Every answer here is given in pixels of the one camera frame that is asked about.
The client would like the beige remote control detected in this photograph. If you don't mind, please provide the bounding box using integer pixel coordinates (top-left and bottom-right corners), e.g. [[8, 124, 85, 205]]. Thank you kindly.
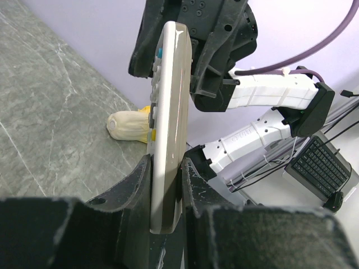
[[147, 21, 192, 234]]

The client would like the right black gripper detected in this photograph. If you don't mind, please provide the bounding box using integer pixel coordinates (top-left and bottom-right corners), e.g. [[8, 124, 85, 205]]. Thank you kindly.
[[128, 0, 257, 112]]

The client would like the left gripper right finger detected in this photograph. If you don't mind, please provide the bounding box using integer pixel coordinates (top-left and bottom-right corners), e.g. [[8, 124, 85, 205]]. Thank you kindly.
[[181, 157, 358, 268]]

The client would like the grey laptop keyboard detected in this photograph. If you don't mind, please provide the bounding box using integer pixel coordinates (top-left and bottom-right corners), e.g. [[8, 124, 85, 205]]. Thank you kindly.
[[285, 135, 351, 202]]

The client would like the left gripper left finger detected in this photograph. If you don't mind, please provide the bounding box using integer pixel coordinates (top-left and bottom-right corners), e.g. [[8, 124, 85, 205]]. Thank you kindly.
[[1, 155, 151, 268]]

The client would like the yellow napa cabbage toy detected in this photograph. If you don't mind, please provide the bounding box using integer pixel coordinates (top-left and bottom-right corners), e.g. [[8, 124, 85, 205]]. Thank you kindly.
[[106, 106, 150, 143]]

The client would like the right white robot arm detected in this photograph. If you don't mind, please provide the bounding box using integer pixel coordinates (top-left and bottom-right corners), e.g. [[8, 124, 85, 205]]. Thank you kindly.
[[128, 1, 334, 185]]

